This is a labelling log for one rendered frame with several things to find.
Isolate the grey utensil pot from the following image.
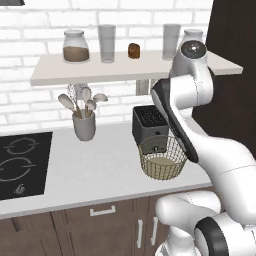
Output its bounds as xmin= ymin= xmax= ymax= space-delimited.
xmin=72 ymin=111 xmax=97 ymax=142

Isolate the small beige wooden spoon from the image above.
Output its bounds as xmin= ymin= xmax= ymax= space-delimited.
xmin=85 ymin=99 xmax=98 ymax=118

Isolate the brown cabinet door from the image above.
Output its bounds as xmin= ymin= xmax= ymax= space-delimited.
xmin=134 ymin=195 xmax=150 ymax=256
xmin=148 ymin=193 xmax=172 ymax=256

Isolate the dark brown tall cabinet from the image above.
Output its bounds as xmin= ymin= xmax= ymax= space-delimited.
xmin=191 ymin=0 xmax=256 ymax=158

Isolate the white drawer handle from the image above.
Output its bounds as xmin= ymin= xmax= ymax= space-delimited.
xmin=88 ymin=204 xmax=117 ymax=218

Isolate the black toaster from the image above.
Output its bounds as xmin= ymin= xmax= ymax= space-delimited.
xmin=131 ymin=104 xmax=170 ymax=156

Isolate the glass jar with brown contents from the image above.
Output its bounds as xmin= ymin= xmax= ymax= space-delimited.
xmin=62 ymin=29 xmax=91 ymax=64

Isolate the tall clear drinking glass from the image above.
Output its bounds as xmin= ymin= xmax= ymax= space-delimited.
xmin=97 ymin=24 xmax=117 ymax=64
xmin=162 ymin=23 xmax=182 ymax=61

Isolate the black hob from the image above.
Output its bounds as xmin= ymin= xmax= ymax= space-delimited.
xmin=0 ymin=131 xmax=54 ymax=202

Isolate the wire whisk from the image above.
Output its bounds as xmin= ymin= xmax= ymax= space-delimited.
xmin=67 ymin=83 xmax=84 ymax=113

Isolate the white cabinet door handle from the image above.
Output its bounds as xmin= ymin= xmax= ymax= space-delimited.
xmin=136 ymin=218 xmax=145 ymax=250
xmin=150 ymin=216 xmax=159 ymax=247

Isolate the brown drawer front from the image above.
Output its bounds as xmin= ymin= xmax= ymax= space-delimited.
xmin=61 ymin=198 xmax=137 ymax=256

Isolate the beige wooden spatula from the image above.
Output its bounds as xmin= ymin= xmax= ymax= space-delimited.
xmin=81 ymin=86 xmax=93 ymax=118

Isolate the beige wire basket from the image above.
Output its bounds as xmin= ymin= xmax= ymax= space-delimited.
xmin=138 ymin=134 xmax=189 ymax=181

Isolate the dark range hood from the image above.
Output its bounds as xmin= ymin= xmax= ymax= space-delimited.
xmin=0 ymin=0 xmax=26 ymax=7

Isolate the brown cabinet under hob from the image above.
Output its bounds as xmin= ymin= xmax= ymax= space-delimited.
xmin=0 ymin=211 xmax=65 ymax=256

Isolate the large beige wooden spoon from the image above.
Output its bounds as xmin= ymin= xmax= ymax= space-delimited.
xmin=57 ymin=93 xmax=82 ymax=119

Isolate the white wall socket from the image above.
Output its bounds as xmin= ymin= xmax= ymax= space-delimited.
xmin=135 ymin=79 xmax=151 ymax=97

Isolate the beige flat ladle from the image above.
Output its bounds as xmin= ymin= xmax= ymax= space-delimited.
xmin=92 ymin=92 xmax=109 ymax=104

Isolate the white floating wall shelf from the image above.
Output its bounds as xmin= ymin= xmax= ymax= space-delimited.
xmin=30 ymin=49 xmax=244 ymax=88

